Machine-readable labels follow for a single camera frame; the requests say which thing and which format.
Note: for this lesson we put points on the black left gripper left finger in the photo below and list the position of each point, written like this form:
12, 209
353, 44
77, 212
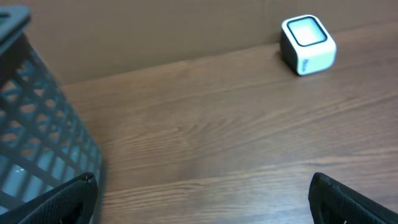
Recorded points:
72, 202

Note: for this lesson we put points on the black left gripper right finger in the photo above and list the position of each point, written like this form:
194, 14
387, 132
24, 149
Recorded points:
333, 202

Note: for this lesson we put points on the white barcode scanner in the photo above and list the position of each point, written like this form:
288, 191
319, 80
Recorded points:
306, 46

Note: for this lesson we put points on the dark grey plastic basket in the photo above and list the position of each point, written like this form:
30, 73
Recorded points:
44, 143

